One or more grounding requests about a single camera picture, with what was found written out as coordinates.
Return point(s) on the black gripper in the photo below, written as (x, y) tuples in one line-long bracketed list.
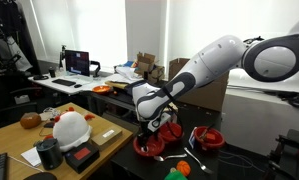
[(146, 128)]

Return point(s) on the small white round object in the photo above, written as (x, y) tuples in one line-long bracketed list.
[(142, 149)]

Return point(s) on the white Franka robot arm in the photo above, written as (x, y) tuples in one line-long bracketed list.
[(215, 60)]

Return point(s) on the red plastic bowl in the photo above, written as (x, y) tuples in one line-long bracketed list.
[(157, 146), (174, 133), (219, 141)]

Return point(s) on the orange bowl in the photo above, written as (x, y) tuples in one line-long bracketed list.
[(101, 89)]

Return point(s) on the brown ball shaped object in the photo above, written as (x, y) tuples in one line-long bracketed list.
[(30, 120)]

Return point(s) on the small tan cardboard box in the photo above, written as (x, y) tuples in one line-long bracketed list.
[(105, 136)]

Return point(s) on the green plastic toy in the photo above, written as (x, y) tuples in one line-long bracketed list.
[(174, 176)]

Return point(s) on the blue white packet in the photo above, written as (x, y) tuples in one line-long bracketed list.
[(192, 139)]

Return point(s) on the small orange ball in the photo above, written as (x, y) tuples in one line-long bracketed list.
[(183, 167)]

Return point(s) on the orange cube block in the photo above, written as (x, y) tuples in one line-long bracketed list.
[(211, 136)]

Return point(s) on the black box with red patch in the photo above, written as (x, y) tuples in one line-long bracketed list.
[(81, 157)]

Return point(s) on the white sheets pile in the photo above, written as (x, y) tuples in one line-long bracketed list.
[(127, 74)]

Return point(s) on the small brown cardboard box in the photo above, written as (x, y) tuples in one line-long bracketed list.
[(149, 68)]

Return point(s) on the white plush chicken toy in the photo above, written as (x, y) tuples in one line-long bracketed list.
[(70, 130)]

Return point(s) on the large brown cardboard box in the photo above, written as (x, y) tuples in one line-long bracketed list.
[(209, 96)]

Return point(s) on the black computer mouse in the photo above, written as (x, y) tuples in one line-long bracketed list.
[(77, 86)]

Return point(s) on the black cylinder speaker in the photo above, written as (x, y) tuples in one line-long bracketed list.
[(49, 155)]

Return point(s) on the clear glass jar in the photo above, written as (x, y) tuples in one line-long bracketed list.
[(50, 114)]

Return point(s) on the black slim keyboard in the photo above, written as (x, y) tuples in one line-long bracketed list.
[(64, 82)]

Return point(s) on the black framed computer screen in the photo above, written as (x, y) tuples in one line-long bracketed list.
[(77, 62)]

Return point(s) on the white desk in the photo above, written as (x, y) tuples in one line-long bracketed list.
[(55, 86)]

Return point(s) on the black soft case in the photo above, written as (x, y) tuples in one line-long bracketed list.
[(40, 176)]

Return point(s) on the black cup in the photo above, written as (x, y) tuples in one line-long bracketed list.
[(52, 72)]

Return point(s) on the white paper note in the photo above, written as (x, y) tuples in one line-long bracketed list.
[(30, 156)]

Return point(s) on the black small tripod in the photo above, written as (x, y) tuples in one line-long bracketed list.
[(62, 56)]

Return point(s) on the black office chair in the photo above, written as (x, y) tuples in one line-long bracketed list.
[(14, 106)]

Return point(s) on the wooden desk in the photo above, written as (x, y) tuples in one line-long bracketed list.
[(9, 140)]

